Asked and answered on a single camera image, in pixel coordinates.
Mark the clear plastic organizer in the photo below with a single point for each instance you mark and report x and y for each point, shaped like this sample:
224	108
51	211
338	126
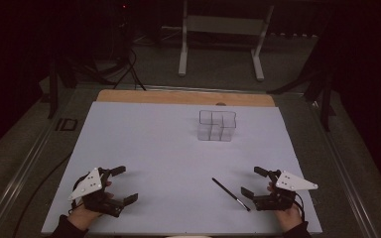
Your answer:
216	127

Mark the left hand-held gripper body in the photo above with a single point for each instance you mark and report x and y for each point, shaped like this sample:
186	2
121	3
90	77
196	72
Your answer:
91	183

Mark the wooden table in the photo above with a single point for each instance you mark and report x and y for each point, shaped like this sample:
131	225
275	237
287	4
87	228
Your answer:
178	97

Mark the person's right hand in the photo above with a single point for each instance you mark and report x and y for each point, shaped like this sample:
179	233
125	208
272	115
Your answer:
289	218

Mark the white metal stand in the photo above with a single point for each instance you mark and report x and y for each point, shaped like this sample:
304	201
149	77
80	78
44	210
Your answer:
225	25

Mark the white table mat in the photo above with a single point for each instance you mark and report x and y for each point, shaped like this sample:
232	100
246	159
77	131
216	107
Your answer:
165	158

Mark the aluminium frame rail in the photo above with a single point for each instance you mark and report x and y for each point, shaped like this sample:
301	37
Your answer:
16	175
347	185

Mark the person's left hand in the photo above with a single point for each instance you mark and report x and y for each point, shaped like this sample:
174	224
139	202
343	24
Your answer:
81	218

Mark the thin black brush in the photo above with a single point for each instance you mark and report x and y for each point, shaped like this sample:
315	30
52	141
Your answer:
230	194

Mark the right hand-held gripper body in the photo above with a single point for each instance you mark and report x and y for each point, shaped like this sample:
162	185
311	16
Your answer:
289	182

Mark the black tripod stand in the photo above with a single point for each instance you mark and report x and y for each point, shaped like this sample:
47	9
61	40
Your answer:
53	89
325	105

